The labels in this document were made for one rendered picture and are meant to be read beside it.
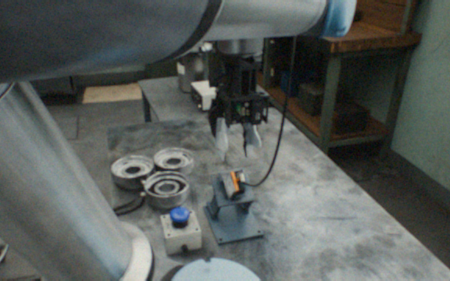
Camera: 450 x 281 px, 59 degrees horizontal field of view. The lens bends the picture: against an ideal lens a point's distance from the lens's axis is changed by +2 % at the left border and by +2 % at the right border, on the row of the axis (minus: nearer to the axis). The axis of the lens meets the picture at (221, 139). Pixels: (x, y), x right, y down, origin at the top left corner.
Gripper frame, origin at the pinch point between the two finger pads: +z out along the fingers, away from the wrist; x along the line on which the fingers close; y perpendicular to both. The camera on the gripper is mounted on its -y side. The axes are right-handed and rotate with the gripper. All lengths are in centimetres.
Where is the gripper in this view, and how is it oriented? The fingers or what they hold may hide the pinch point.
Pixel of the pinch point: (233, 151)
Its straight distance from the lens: 76.2
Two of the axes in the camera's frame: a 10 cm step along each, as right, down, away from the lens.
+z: 0.0, 8.9, 4.6
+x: 9.6, -1.3, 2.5
